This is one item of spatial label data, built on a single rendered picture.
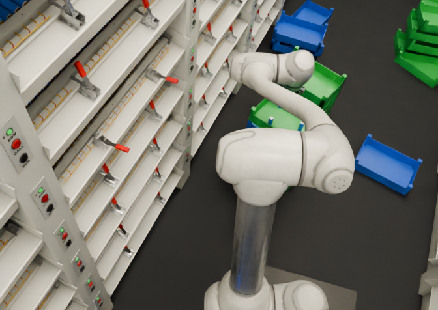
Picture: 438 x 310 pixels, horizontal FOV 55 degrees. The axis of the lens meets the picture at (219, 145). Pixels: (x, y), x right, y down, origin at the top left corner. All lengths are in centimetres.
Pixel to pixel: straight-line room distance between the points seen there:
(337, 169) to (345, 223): 121
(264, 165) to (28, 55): 52
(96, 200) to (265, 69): 68
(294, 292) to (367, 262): 78
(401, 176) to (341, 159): 145
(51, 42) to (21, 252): 46
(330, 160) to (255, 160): 16
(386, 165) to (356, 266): 62
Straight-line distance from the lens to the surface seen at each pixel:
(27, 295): 119
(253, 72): 140
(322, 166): 95
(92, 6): 87
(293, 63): 143
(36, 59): 78
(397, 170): 242
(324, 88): 216
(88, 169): 109
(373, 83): 279
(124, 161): 131
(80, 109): 95
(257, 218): 107
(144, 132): 137
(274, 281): 167
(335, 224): 212
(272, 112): 198
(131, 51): 106
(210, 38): 166
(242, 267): 123
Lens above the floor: 181
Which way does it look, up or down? 55 degrees down
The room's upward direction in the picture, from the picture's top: 9 degrees clockwise
